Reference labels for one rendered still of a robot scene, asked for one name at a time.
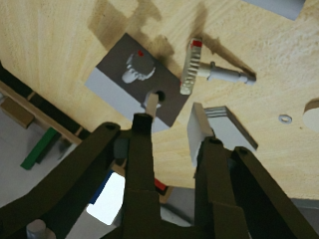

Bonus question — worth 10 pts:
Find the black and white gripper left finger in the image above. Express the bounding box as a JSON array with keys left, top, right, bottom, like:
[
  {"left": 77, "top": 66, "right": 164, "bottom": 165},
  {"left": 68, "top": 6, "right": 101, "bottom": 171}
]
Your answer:
[{"left": 0, "top": 94, "right": 163, "bottom": 239}]

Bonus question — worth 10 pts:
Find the grey rectangular box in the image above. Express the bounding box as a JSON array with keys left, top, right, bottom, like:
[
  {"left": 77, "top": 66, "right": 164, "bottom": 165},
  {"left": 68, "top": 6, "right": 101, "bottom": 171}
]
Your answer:
[{"left": 85, "top": 32, "right": 191, "bottom": 133}]

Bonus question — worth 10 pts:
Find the beige round disc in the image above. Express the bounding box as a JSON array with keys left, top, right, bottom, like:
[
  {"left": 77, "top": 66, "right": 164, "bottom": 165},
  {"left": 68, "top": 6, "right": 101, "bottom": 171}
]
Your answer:
[{"left": 302, "top": 102, "right": 319, "bottom": 132}]

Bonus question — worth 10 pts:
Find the small grey washer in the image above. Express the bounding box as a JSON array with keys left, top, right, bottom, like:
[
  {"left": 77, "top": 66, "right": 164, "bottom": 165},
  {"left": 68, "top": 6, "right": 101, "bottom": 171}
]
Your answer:
[{"left": 278, "top": 115, "right": 292, "bottom": 124}]

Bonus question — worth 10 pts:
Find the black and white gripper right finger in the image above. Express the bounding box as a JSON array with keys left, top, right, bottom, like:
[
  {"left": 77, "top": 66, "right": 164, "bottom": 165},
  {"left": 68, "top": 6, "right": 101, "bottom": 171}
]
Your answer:
[{"left": 186, "top": 102, "right": 319, "bottom": 239}]

